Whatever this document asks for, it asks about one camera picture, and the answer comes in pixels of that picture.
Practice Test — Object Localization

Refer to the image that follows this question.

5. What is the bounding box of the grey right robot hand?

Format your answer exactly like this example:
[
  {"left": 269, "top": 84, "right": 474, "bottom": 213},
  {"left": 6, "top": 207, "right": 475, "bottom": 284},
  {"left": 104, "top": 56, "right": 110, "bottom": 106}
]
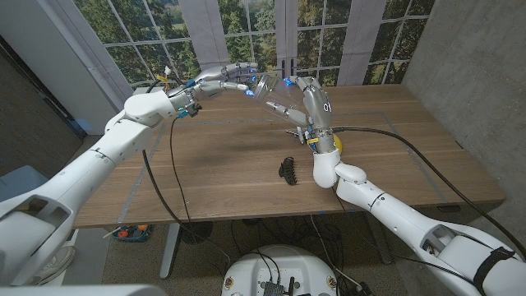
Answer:
[{"left": 265, "top": 76, "right": 334, "bottom": 132}]

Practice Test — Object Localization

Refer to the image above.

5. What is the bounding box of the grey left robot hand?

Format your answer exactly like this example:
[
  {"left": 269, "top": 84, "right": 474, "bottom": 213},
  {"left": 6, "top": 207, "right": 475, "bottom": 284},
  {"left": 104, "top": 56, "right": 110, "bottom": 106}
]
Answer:
[{"left": 192, "top": 61, "right": 260, "bottom": 99}]

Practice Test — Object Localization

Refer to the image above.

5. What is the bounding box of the clear glass jar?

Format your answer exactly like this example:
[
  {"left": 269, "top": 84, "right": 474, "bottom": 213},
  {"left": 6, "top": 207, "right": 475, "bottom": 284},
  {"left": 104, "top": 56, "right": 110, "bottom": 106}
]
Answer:
[{"left": 253, "top": 73, "right": 307, "bottom": 123}]

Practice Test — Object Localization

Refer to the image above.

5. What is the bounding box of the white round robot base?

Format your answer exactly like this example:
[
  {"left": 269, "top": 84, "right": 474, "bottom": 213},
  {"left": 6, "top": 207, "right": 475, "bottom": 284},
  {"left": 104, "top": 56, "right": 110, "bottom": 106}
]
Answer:
[{"left": 221, "top": 245, "right": 340, "bottom": 296}]

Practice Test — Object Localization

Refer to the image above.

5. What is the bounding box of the black hair clip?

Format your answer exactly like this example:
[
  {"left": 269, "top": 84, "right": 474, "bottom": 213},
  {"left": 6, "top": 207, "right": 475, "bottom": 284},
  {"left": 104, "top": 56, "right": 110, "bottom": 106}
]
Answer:
[{"left": 278, "top": 156, "right": 298, "bottom": 186}]

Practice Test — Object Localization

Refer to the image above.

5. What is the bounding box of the printed window backdrop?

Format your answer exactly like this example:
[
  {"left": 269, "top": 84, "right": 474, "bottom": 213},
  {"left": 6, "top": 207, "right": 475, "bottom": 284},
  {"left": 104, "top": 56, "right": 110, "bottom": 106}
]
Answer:
[{"left": 36, "top": 0, "right": 436, "bottom": 94}]

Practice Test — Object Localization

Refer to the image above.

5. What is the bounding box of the black round fan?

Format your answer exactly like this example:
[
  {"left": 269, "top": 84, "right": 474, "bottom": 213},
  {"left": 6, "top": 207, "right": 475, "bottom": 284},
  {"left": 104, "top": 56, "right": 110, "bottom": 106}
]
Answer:
[{"left": 179, "top": 220, "right": 214, "bottom": 246}]

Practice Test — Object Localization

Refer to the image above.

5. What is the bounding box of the basket of colourful toys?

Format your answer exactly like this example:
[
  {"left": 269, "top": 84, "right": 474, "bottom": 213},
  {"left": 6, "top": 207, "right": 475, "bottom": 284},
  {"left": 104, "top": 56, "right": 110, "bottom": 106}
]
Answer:
[{"left": 111, "top": 224, "right": 151, "bottom": 243}]

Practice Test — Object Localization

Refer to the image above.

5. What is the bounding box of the white table leg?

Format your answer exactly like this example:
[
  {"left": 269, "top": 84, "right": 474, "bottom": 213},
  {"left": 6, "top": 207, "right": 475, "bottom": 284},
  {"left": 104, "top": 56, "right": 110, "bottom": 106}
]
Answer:
[{"left": 159, "top": 223, "right": 182, "bottom": 280}]

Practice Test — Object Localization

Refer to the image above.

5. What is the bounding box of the grey blue storage box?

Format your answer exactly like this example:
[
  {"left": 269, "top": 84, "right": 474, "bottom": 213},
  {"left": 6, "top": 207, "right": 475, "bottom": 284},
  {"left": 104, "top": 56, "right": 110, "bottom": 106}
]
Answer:
[{"left": 0, "top": 164, "right": 48, "bottom": 202}]

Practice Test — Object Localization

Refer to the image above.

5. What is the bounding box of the white sneaker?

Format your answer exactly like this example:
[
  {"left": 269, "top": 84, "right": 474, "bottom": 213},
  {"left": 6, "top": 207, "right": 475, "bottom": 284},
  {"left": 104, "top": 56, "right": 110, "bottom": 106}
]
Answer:
[{"left": 30, "top": 245, "right": 76, "bottom": 287}]

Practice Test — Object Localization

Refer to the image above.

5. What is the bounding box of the white robot torso edge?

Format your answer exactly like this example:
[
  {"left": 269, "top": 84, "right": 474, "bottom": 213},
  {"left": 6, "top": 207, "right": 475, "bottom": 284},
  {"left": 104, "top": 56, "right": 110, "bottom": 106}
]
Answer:
[{"left": 0, "top": 284, "right": 168, "bottom": 296}]

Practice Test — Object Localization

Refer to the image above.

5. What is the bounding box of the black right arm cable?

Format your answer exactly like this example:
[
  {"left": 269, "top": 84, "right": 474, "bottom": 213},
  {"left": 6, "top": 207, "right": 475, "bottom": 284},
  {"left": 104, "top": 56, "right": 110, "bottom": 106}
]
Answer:
[{"left": 331, "top": 126, "right": 526, "bottom": 260}]

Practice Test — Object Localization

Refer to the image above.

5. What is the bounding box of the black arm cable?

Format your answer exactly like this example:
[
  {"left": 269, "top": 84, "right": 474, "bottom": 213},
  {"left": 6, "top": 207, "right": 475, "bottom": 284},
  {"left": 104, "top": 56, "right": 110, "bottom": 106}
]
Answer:
[
  {"left": 331, "top": 126, "right": 526, "bottom": 260},
  {"left": 141, "top": 77, "right": 231, "bottom": 268}
]

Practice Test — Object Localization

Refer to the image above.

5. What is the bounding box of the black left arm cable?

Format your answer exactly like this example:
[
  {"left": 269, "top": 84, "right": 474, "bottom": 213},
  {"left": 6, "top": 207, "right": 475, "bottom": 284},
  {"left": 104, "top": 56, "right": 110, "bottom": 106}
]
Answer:
[{"left": 141, "top": 77, "right": 231, "bottom": 268}]

